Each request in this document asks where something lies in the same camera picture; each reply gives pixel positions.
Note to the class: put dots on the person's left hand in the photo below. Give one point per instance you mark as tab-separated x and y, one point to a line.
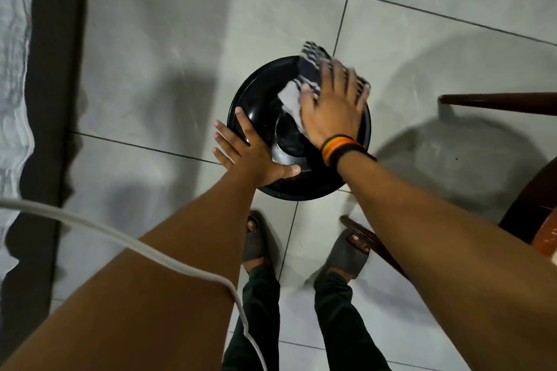
254	157

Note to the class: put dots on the person's right hand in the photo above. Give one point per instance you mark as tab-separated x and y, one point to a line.
335	116

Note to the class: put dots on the person's left thumb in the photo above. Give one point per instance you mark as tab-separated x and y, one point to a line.
289	171

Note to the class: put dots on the person's left middle finger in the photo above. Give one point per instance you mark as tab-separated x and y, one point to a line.
227	131

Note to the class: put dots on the person's right little finger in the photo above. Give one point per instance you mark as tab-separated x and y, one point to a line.
367	97

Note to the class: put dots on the person's right middle finger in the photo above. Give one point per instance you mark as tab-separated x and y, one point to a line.
350	81

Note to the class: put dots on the person's right thumb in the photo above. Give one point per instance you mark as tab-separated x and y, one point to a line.
308	101

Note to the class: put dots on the person's left little finger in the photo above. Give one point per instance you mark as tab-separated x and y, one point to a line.
221	155

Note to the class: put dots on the black white striped cloth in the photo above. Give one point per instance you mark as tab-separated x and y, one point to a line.
310	64

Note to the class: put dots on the person's right forearm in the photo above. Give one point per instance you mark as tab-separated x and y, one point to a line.
457	262

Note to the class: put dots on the person's left forearm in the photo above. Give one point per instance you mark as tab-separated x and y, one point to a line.
165	279

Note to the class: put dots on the orange striped wristband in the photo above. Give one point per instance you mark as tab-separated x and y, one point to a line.
335	143

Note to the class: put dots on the black wristband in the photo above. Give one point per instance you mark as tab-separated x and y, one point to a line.
346	151

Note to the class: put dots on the grey left slipper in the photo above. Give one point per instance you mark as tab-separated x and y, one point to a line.
254	244

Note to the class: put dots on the grey slipper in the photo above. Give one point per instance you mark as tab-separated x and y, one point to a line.
346	257
254	244

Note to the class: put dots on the grey right slipper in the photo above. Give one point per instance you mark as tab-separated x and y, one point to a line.
346	257

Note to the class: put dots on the dark green trousers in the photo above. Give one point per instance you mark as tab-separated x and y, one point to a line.
261	318

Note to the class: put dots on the dark bed base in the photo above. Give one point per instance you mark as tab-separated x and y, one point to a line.
52	79

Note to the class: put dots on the brown wooden chair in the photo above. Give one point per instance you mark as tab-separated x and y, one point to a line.
528	205

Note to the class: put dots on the white bed sheet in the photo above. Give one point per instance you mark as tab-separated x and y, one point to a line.
13	79

